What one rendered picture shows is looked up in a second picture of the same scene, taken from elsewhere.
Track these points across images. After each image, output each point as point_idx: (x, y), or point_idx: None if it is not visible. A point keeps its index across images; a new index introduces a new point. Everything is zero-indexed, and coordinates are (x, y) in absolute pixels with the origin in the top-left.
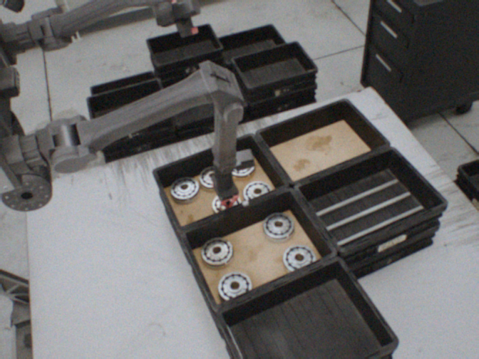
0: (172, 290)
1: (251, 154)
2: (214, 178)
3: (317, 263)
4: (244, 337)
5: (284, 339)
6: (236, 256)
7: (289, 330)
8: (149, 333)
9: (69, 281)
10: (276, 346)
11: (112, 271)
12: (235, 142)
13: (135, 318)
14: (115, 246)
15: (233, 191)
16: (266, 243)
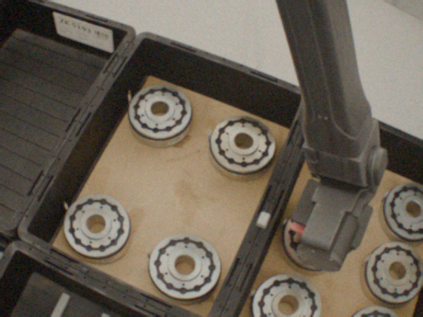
0: None
1: (316, 240)
2: (364, 209)
3: (38, 194)
4: (97, 76)
5: (44, 109)
6: (212, 173)
7: (45, 123)
8: (248, 56)
9: (399, 48)
10: (49, 94)
11: (375, 89)
12: (295, 72)
13: (284, 60)
14: (412, 118)
15: (300, 208)
16: (184, 231)
